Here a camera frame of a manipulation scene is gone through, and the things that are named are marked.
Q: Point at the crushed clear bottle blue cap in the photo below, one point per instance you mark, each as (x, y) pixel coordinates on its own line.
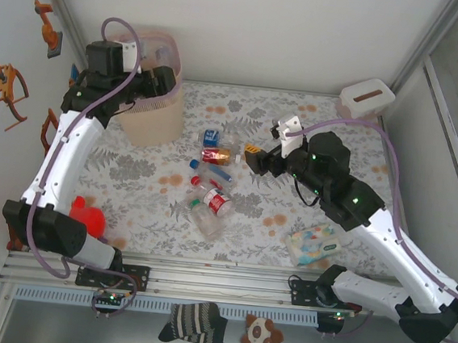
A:
(216, 172)

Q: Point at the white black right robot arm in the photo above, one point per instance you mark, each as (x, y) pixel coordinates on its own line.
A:
(387, 251)

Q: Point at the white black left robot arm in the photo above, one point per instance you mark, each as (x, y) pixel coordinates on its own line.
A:
(71, 164)

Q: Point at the beige bin with pink liner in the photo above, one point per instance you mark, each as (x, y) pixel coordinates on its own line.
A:
(156, 124)

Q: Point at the bottle red yellow label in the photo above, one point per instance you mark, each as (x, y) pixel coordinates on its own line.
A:
(214, 156)

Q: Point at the clear bottle blue white label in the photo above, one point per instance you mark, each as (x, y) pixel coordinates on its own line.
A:
(211, 136)

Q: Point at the clear bottle red white label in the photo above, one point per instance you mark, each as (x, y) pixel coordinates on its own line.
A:
(216, 202)

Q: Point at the crushed clear bottle red cap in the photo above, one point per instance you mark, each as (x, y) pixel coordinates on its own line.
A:
(195, 180)

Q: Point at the soft tissue pack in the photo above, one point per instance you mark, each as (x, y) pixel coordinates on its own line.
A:
(315, 244)

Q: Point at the white pink tissue box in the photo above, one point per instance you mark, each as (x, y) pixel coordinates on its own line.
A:
(365, 101)

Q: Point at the clear bottle green cap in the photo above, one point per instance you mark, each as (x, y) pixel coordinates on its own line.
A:
(207, 224)

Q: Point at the red plush toy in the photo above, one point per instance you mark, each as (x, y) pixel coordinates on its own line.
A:
(90, 221)

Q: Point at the brown white plush toy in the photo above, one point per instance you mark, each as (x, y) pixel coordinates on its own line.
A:
(260, 332)

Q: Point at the black white striped sock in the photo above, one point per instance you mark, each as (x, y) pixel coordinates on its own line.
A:
(194, 322)

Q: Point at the small circuit board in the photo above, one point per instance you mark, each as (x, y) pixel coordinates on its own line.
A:
(109, 298)

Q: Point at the blue orange wall model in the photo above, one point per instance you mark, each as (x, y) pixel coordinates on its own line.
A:
(75, 73)

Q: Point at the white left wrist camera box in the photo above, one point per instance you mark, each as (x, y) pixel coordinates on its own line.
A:
(126, 54)

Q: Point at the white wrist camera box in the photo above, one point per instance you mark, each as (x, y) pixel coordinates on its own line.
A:
(290, 124)
(126, 54)

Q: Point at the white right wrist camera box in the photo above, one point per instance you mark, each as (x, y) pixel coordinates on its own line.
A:
(290, 124)

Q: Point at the aluminium corner post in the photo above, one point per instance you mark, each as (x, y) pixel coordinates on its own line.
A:
(69, 18)
(428, 40)

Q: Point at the orange claw wall model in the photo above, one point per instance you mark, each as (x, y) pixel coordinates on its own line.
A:
(1, 89)

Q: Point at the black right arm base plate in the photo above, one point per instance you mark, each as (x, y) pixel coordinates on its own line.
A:
(302, 292)

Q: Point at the white window frame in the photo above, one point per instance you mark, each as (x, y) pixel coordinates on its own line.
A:
(452, 140)

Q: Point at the aluminium table rail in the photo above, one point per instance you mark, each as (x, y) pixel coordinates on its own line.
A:
(222, 280)

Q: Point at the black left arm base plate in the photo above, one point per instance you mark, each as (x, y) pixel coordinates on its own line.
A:
(137, 276)

